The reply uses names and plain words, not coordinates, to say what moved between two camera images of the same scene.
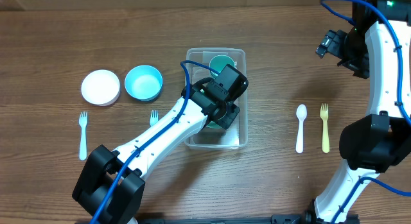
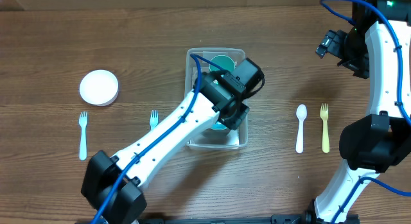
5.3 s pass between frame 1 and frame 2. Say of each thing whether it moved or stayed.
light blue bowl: moved
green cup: stayed
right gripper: stayed
